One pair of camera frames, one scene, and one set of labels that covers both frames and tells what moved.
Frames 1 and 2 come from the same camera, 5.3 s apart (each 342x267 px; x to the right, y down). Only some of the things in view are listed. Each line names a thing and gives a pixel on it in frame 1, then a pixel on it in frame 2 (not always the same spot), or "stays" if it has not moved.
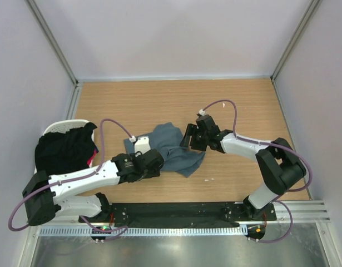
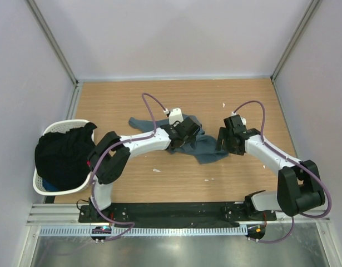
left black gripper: [155, 172] to [189, 139]
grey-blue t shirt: [167, 139] to [201, 147]
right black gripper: [192, 129] to [223, 133]
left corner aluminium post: [51, 39] stays
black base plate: [183, 214] stays
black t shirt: [57, 153] stays
